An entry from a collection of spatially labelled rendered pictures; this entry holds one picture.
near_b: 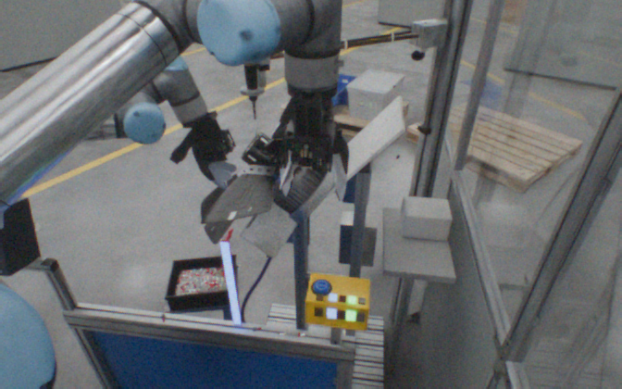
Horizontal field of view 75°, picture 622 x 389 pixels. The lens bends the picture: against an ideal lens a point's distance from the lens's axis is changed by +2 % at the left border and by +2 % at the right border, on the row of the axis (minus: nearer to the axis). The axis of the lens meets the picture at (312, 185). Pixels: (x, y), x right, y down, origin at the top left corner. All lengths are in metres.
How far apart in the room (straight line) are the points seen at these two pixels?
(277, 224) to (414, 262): 0.50
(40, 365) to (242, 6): 0.34
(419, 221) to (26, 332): 1.32
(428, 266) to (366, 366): 0.81
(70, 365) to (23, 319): 2.17
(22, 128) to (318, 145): 0.33
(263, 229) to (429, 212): 0.61
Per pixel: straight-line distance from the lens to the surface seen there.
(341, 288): 1.07
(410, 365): 2.26
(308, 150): 0.59
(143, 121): 0.82
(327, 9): 0.51
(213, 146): 0.99
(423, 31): 1.42
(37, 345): 0.36
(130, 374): 1.71
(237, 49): 0.43
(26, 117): 0.47
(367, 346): 2.18
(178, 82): 0.96
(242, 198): 1.18
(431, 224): 1.53
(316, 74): 0.54
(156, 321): 1.36
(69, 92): 0.47
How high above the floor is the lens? 1.88
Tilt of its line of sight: 34 degrees down
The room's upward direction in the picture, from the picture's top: straight up
